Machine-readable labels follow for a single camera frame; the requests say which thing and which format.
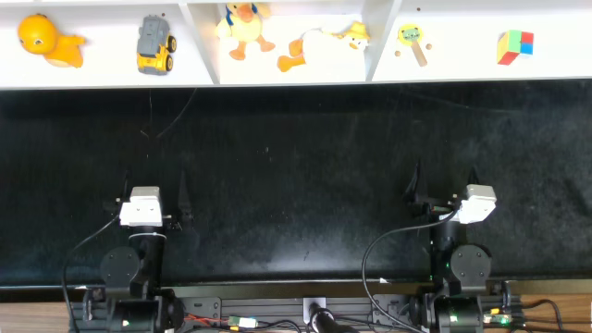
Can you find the grey and yellow toy truck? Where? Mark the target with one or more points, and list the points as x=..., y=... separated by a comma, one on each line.
x=152, y=41

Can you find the yellow plush duck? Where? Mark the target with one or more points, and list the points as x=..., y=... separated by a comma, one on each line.
x=245, y=28

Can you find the white shelf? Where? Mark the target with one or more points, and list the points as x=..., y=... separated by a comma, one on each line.
x=462, y=60

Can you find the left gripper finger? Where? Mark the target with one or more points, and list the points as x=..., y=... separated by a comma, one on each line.
x=125, y=192
x=185, y=199

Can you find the orange rubber dinosaur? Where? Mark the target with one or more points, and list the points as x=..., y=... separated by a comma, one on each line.
x=41, y=39

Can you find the many-coloured puzzle cube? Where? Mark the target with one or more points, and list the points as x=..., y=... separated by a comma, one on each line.
x=514, y=46

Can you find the mounting rail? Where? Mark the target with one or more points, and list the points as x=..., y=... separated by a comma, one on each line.
x=277, y=310

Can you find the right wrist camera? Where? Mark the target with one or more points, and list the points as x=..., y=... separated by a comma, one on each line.
x=477, y=203

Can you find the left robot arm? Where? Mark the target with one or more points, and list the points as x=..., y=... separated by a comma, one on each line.
x=148, y=259

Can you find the yellow wooden rattle drum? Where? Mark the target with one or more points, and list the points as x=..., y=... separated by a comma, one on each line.
x=410, y=34

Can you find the white plush duck with hat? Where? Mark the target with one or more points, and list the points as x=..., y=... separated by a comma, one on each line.
x=328, y=48

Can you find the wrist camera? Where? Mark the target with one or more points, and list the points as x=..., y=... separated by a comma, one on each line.
x=142, y=208
x=477, y=203

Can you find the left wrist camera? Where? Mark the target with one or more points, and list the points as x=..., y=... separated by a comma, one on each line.
x=142, y=208

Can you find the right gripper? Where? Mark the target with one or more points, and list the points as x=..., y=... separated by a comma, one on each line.
x=430, y=205

